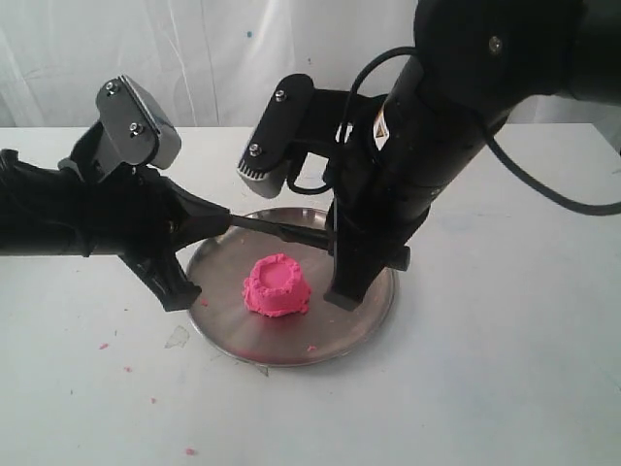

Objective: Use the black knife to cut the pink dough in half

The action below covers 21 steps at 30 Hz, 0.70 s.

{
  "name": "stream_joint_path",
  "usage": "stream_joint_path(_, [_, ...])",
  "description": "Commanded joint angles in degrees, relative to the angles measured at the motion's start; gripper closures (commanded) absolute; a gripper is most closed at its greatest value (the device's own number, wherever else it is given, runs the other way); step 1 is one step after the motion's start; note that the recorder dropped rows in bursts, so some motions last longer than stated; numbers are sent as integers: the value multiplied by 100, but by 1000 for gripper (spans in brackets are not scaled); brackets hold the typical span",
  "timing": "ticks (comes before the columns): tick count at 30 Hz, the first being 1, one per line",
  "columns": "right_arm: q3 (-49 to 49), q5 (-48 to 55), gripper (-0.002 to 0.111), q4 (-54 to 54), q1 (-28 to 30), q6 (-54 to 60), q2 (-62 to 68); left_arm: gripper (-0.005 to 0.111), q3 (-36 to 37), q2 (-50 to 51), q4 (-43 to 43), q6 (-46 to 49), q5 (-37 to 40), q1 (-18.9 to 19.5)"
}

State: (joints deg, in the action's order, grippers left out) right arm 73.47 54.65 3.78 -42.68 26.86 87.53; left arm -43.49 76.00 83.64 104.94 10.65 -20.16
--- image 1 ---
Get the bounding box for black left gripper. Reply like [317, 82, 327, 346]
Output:
[58, 120, 232, 312]

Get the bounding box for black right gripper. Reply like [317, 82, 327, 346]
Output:
[323, 91, 432, 311]

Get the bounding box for black knife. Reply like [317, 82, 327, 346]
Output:
[231, 215, 333, 251]

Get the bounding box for pink clay lump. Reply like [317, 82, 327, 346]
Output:
[243, 253, 311, 317]

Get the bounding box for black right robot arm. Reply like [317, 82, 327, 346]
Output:
[324, 1, 620, 311]

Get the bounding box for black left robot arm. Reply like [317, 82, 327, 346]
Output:
[1, 122, 232, 312]

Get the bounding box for round steel plate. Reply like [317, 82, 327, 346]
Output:
[186, 227, 398, 367]

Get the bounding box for white backdrop curtain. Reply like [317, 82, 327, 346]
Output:
[0, 0, 621, 129]

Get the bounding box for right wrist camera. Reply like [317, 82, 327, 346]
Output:
[237, 73, 383, 199]

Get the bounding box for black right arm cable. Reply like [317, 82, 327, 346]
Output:
[285, 46, 621, 216]

